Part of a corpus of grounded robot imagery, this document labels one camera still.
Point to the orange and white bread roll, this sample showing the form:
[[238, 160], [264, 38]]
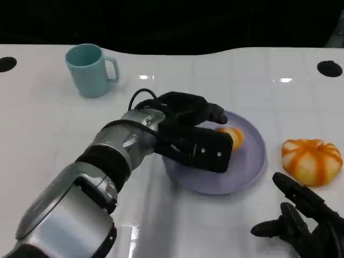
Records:
[[309, 161], [237, 137]]

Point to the lilac plate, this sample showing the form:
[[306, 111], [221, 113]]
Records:
[[242, 172]]

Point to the pale green mug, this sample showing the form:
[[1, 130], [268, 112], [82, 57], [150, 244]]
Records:
[[87, 75]]

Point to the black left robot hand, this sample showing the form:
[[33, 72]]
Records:
[[185, 107]]

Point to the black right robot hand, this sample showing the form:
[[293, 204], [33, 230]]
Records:
[[319, 231]]

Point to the black round table grommet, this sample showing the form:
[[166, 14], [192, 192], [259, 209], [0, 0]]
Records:
[[329, 68], [7, 64]]

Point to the grey object beyond table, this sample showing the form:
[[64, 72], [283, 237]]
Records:
[[336, 35]]

